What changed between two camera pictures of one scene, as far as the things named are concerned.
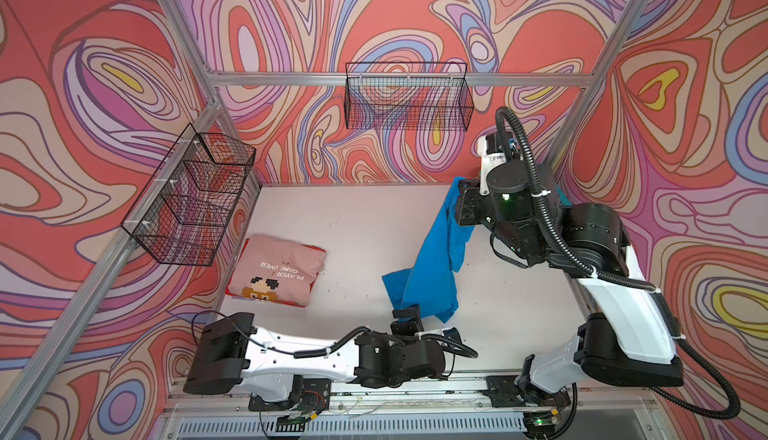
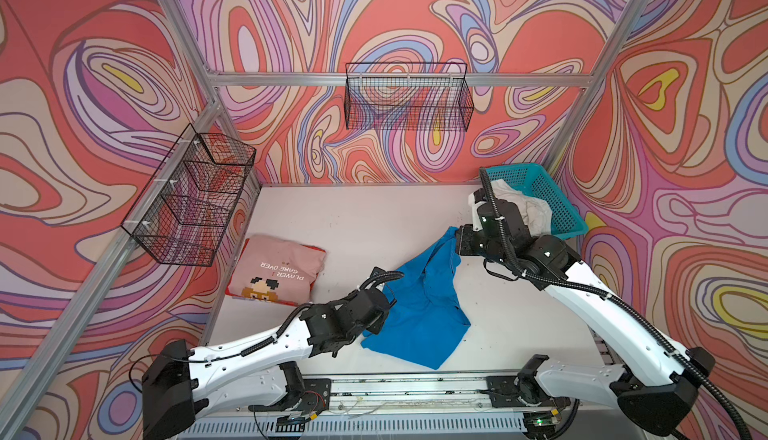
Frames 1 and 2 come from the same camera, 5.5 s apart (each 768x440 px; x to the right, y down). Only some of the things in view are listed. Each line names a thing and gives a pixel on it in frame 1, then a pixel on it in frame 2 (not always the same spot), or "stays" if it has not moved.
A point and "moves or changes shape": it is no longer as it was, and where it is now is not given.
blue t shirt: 428,285 moves or changes shape
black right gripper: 471,195 -> 464,235
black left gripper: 412,318 -> 376,329
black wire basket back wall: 407,96 stays
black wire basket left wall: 182,215 stays
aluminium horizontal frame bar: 402,78 stays
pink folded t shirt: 277,271 stays
